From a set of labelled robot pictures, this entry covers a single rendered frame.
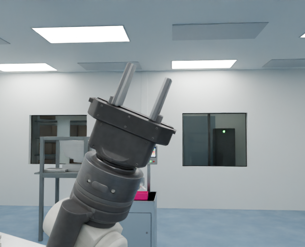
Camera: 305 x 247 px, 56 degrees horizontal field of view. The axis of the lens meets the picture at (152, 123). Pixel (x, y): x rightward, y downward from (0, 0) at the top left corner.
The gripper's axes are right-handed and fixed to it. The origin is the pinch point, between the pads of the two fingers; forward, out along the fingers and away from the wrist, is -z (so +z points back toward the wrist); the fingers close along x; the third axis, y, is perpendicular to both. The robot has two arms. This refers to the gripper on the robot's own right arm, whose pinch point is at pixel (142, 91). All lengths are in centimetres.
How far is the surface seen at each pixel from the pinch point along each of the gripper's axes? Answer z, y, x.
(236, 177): 115, 558, -150
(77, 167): 157, 363, 115
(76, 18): -39, 293, 157
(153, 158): 88, 322, 12
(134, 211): 144, 275, 6
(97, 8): -55, 270, 127
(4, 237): 125, 122, 71
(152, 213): 138, 277, -13
